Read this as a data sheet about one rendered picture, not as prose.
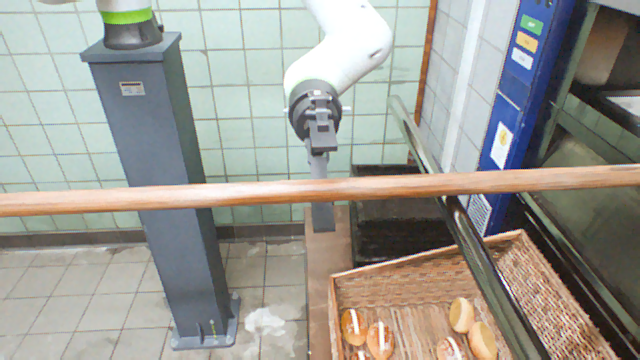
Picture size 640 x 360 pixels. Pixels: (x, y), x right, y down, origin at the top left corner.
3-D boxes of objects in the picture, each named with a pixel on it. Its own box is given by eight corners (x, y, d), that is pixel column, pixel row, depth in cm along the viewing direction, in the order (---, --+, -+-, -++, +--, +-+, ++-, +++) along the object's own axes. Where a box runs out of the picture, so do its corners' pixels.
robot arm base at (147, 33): (128, 25, 120) (123, 4, 117) (178, 24, 121) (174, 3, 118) (94, 50, 99) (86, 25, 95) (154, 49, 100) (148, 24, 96)
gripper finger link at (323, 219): (310, 197, 58) (310, 201, 59) (313, 228, 53) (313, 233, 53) (331, 196, 59) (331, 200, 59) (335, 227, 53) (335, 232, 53)
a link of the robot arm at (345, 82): (307, 109, 88) (273, 73, 83) (352, 73, 84) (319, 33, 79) (310, 140, 77) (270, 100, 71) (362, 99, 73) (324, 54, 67)
